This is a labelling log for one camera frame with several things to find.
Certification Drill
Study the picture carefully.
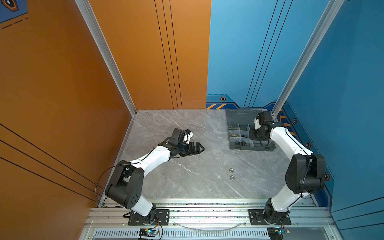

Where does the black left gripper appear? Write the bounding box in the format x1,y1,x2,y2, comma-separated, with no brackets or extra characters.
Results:
177,141,205,157

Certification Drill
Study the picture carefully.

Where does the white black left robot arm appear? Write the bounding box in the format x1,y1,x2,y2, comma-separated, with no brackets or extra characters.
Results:
105,128,205,224

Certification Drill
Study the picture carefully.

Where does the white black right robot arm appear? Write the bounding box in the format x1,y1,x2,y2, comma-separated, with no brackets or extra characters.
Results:
250,111,326,225

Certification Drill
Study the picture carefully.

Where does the grey plastic organizer box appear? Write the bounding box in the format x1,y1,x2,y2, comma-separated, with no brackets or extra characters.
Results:
226,109,276,152

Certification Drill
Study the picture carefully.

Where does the left green circuit board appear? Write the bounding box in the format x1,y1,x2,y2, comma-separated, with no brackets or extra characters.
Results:
139,228,159,239

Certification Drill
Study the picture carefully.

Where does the green circuit board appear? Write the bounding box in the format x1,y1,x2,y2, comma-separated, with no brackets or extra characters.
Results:
139,228,159,239
269,229,291,240

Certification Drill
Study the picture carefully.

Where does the right green circuit board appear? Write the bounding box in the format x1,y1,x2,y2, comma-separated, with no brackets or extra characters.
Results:
269,229,291,240

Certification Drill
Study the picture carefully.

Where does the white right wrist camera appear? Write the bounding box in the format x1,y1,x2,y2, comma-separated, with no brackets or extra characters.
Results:
254,118,261,130

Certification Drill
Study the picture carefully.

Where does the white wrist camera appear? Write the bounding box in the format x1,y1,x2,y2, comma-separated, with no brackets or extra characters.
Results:
254,118,261,130
184,129,193,145

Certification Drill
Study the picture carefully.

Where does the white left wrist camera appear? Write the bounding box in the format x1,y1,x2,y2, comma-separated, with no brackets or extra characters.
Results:
184,129,193,145

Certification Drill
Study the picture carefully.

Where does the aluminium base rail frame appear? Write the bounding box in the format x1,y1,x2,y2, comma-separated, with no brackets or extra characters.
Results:
80,197,342,240

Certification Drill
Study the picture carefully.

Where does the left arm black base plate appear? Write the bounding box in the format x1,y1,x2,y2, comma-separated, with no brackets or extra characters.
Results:
128,209,170,226

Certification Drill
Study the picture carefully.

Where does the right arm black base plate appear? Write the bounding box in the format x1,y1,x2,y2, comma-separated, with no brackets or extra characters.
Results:
248,209,292,226

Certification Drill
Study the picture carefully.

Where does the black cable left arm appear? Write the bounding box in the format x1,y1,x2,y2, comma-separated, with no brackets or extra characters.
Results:
94,164,133,208

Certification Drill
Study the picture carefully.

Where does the aluminium right corner post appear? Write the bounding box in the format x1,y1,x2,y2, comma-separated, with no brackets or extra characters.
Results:
272,0,345,119

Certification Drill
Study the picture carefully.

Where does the aluminium corner post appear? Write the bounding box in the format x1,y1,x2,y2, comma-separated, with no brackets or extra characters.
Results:
75,0,137,117
272,0,345,119

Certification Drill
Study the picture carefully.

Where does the aluminium left corner post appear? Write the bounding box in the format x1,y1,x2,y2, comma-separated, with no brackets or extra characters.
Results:
75,0,137,117

